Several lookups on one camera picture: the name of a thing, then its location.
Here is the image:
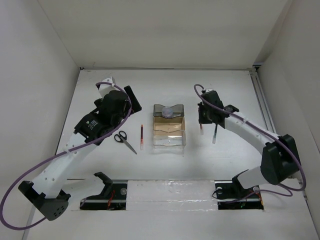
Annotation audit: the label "red pen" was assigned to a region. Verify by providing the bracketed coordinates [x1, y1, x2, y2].
[140, 124, 144, 151]
[199, 123, 204, 135]

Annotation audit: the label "small clear clip jar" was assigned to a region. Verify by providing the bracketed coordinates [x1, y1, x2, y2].
[161, 106, 174, 119]

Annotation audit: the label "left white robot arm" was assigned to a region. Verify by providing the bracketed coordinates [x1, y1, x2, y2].
[18, 85, 142, 221]

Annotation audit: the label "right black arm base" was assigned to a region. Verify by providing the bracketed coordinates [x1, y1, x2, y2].
[212, 177, 264, 210]

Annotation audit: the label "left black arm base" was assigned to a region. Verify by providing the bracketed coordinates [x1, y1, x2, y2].
[79, 172, 128, 211]

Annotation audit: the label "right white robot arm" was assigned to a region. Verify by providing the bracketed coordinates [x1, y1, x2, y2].
[196, 88, 302, 203]

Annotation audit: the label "green pen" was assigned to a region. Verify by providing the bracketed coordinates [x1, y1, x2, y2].
[212, 124, 218, 144]

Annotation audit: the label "grey smoked plastic tray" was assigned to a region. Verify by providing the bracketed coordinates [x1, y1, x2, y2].
[153, 104, 185, 119]

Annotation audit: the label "clear plastic tray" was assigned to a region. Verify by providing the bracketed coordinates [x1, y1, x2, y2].
[153, 130, 187, 149]

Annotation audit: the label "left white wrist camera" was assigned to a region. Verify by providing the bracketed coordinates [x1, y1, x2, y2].
[96, 76, 116, 98]

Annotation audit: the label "black handled scissors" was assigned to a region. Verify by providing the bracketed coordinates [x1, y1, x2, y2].
[114, 130, 137, 155]

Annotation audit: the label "aluminium rail right side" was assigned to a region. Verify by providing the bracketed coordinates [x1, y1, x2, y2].
[248, 62, 307, 199]

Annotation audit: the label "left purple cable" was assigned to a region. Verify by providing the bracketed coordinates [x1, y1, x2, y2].
[0, 81, 133, 230]

